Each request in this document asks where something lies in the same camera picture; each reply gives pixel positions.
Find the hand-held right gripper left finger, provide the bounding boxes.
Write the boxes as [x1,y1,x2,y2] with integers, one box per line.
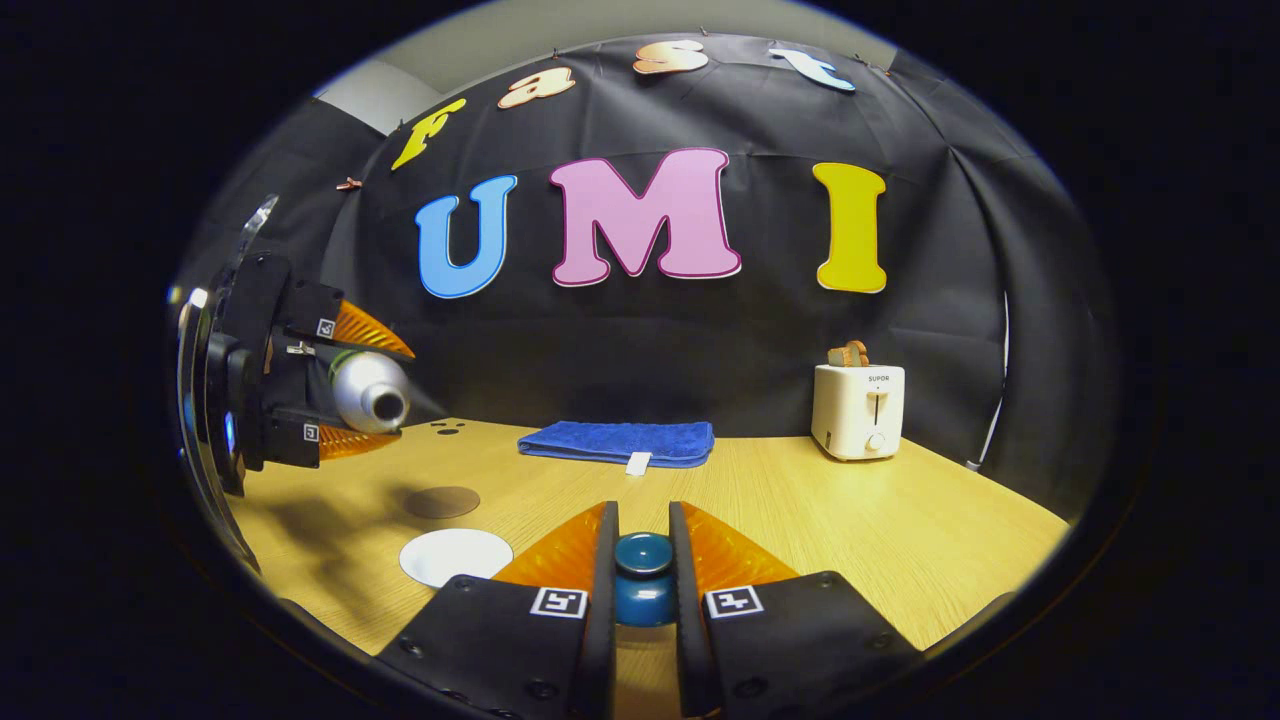
[375,500,621,720]

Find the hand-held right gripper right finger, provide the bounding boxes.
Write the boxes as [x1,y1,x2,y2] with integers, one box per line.
[668,500,921,720]

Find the teal teacup lid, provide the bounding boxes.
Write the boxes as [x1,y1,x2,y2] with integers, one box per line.
[612,532,677,628]

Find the silver green water bottle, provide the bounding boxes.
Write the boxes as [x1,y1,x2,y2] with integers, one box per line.
[328,350,412,434]

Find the round brown coaster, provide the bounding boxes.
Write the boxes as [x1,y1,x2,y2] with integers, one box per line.
[403,486,482,520]

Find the white teacup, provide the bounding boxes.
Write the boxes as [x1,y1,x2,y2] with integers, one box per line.
[399,528,515,589]

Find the folded blue towel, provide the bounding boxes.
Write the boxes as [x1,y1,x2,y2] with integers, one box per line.
[517,420,716,477]

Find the cream toaster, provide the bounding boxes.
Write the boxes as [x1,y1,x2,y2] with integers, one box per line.
[811,363,906,462]

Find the black backdrop cloth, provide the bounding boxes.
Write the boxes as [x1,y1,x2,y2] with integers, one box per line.
[175,35,1116,521]

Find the thin white cable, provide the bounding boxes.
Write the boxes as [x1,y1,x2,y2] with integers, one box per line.
[965,290,1012,471]

